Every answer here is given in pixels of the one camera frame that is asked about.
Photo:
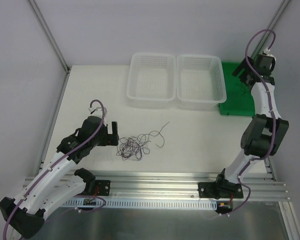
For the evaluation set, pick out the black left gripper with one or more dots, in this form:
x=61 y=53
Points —
x=110 y=137

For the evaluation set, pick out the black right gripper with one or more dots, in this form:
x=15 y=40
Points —
x=246 y=75

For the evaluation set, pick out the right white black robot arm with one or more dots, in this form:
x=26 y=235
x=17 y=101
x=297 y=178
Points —
x=266 y=130

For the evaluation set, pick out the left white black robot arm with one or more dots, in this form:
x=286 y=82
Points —
x=27 y=212

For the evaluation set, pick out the green plastic tray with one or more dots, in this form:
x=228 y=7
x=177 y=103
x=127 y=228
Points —
x=239 y=100

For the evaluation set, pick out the right white perforated basket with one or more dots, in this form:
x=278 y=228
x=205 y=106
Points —
x=200 y=83

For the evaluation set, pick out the white perforated basket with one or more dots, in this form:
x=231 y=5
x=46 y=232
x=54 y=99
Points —
x=151 y=82
x=200 y=83

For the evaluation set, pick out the left white perforated basket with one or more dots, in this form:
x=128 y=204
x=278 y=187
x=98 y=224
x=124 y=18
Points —
x=151 y=82

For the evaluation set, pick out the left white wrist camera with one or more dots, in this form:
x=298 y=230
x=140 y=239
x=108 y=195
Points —
x=98 y=112

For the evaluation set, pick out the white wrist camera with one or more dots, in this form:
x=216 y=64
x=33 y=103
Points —
x=98 y=112
x=267 y=52

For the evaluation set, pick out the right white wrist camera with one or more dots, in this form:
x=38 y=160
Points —
x=267 y=52

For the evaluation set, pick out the aluminium frame post right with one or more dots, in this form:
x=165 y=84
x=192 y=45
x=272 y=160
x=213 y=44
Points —
x=282 y=8

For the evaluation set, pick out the aluminium frame post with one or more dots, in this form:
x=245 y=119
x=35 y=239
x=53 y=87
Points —
x=47 y=32
x=282 y=8

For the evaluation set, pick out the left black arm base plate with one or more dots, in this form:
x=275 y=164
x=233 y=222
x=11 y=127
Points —
x=102 y=188

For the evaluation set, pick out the aluminium table edge rail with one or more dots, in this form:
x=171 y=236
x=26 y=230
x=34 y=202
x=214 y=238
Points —
x=184 y=186

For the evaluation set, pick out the white slotted cable duct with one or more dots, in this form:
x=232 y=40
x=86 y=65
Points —
x=120 y=203

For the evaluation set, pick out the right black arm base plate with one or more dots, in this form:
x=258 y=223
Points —
x=214 y=191

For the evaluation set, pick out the aluminium frame post left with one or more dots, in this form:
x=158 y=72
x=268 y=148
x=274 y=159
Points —
x=47 y=32

